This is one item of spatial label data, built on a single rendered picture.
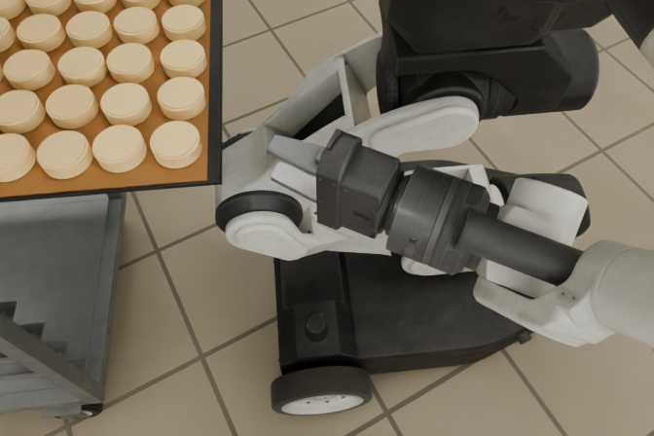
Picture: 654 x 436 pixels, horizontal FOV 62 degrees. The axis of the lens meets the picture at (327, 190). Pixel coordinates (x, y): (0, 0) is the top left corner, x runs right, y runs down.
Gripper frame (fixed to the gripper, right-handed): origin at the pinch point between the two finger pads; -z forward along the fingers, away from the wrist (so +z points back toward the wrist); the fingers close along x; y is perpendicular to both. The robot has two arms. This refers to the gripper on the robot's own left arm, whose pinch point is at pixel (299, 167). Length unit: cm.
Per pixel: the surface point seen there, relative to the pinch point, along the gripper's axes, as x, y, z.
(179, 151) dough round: 1.1, 3.8, -11.4
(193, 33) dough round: 0.4, -12.1, -19.8
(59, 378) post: -47, 25, -34
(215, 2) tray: -1.0, -19.5, -21.4
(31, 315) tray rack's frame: -63, 17, -55
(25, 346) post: -33, 24, -33
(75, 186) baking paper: -0.9, 10.7, -19.7
